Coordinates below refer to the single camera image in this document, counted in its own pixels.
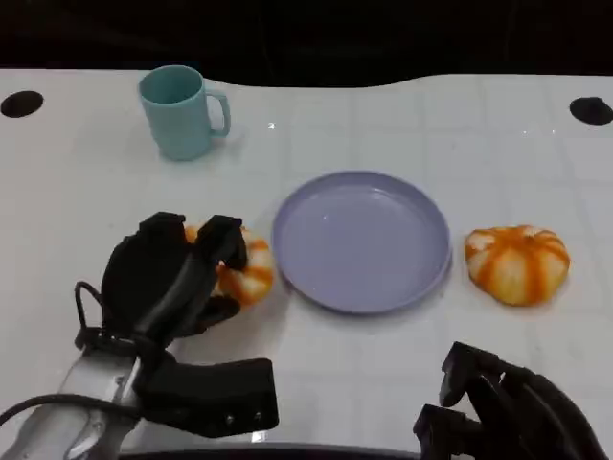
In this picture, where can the orange and white bread roll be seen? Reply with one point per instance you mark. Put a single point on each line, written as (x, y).
(254, 282)
(517, 273)

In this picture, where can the lilac plate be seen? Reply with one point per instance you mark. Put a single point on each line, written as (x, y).
(359, 242)

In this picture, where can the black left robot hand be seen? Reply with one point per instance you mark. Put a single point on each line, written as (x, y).
(139, 287)

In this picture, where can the pale green mug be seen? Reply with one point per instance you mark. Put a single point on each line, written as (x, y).
(178, 127)

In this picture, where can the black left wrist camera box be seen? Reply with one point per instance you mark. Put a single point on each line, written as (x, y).
(211, 397)

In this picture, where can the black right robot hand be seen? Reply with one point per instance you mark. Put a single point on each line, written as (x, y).
(522, 417)

